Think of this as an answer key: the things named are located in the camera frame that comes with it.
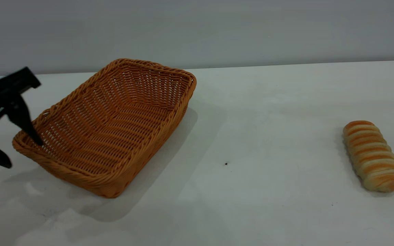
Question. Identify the orange woven wicker basket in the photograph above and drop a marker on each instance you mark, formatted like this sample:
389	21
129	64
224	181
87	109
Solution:
115	136

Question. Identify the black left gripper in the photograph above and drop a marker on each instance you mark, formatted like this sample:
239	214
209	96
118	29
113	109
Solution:
2	92

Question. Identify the striped bread roll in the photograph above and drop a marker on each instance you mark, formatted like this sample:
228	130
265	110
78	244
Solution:
371	157

